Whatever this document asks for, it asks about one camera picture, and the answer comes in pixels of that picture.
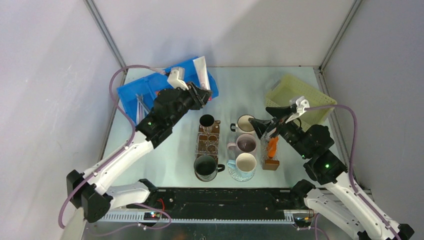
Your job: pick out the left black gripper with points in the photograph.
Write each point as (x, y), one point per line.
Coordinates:
(199, 96)

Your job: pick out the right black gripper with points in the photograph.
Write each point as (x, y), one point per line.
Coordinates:
(261, 126)

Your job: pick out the clear holder with brown lid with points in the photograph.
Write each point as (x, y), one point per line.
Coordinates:
(267, 163)

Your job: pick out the orange toothpaste tube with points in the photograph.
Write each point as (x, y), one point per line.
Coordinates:
(272, 147)

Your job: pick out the cream mug with black rim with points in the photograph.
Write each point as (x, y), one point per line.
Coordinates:
(243, 126)

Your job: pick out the pink mug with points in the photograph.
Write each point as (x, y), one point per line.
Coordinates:
(245, 143)

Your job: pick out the brown metallic cup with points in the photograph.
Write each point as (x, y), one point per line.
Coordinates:
(208, 124)

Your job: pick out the white toothpaste tube red cap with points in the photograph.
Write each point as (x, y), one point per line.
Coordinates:
(202, 73)

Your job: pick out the light blue mug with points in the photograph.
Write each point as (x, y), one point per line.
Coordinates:
(243, 164)

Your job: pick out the brown wooden oval tray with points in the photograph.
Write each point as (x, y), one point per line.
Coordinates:
(207, 147)

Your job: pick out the clear textured two-hole holder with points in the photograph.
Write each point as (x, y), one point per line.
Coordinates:
(207, 145)

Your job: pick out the dark green mug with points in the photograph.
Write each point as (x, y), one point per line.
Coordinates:
(206, 168)

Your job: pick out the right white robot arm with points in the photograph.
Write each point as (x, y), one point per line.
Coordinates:
(358, 215)

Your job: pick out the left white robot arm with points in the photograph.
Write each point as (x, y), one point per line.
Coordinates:
(92, 189)

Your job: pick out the grey toothbrush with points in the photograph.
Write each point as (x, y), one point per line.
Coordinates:
(146, 109)

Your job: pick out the white toothbrush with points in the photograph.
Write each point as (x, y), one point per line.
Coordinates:
(139, 113)

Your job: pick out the clear textured oval tray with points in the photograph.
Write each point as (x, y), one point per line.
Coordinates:
(241, 177)

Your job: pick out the cream perforated basket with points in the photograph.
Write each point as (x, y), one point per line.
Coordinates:
(289, 88)

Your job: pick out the blue three-compartment bin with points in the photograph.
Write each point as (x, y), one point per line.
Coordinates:
(148, 87)

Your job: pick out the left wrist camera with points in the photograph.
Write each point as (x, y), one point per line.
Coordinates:
(176, 78)

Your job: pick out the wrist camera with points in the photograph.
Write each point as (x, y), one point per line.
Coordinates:
(298, 102)
(176, 78)

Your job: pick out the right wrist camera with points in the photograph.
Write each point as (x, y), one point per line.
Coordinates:
(298, 102)

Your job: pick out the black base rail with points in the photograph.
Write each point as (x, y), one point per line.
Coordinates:
(223, 205)

